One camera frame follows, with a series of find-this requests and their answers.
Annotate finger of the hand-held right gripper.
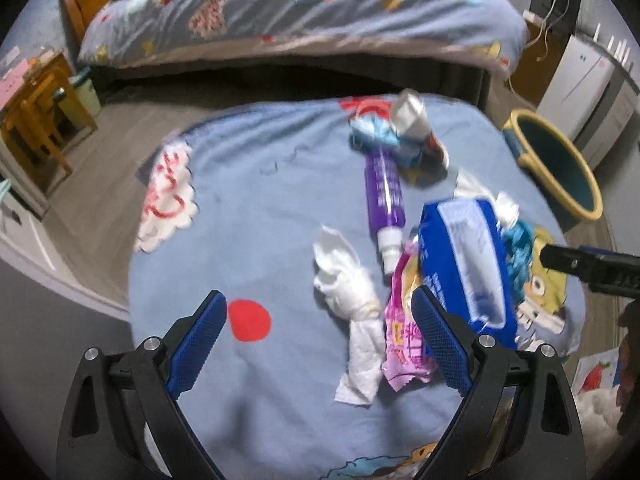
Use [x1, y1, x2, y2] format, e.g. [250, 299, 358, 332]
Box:
[540, 242, 640, 297]

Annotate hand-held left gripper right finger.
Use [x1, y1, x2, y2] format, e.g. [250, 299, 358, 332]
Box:
[410, 285, 587, 480]

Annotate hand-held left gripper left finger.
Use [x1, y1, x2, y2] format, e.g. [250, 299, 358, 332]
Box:
[56, 289, 228, 480]

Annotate pink snack wrapper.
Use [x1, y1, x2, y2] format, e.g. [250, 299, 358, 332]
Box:
[381, 240, 438, 392]

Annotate blue tissue packet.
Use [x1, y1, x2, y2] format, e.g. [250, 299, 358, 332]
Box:
[416, 198, 518, 351]

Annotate yellow rimmed trash bin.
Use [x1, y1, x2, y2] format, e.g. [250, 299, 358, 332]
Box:
[502, 108, 605, 223]

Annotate purple tube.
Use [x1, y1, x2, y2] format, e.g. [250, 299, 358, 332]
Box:
[364, 147, 407, 276]

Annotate silver foil packet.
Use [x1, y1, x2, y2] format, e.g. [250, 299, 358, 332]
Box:
[390, 88, 431, 141]

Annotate crumpled foil wrapper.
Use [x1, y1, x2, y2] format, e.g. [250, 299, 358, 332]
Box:
[492, 191, 521, 228]

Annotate picture book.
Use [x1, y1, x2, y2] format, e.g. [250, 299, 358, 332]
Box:
[570, 347, 621, 396]

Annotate small white tissue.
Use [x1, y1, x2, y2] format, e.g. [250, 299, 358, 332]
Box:
[452, 169, 496, 201]

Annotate white fluffy cloth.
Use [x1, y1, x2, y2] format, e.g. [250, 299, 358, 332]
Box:
[575, 387, 626, 461]

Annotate blue printed blanket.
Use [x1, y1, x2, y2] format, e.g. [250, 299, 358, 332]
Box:
[129, 95, 587, 480]

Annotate white grey appliance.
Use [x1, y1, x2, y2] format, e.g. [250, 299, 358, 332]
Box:
[537, 32, 640, 171]

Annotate small dark carton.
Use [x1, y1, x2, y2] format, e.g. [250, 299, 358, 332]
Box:
[397, 132, 450, 171]

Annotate wooden nightstand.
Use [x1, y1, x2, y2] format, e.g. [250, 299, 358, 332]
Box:
[507, 10, 573, 108]

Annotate light blue wrapper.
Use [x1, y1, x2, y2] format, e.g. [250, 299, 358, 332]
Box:
[349, 110, 401, 148]

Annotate black box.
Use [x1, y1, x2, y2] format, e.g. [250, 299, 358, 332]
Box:
[530, 0, 583, 36]

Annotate small green bin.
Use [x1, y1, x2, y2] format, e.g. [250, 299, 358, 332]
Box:
[67, 67, 103, 118]

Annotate grey bed skirt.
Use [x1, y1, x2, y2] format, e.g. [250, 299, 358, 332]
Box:
[87, 50, 491, 111]

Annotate wooden chair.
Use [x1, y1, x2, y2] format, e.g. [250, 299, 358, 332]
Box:
[0, 50, 98, 193]

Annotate bed with blue quilt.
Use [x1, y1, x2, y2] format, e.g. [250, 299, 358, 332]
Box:
[77, 0, 530, 78]

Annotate wooden bed headboard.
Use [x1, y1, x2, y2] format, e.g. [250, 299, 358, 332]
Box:
[59, 0, 176, 51]

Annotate white cable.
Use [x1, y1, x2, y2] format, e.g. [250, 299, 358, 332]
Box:
[536, 0, 572, 63]

